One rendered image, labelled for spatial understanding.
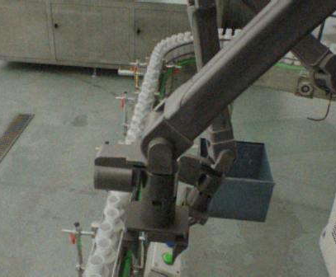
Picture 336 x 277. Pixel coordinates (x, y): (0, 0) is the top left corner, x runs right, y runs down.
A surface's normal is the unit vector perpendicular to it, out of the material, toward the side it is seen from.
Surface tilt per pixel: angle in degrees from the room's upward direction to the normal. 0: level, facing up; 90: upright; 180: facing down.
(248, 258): 0
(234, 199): 90
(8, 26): 90
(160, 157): 89
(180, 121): 88
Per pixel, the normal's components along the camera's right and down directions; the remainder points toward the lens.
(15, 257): 0.04, -0.84
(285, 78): -0.39, 0.49
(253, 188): -0.09, 0.54
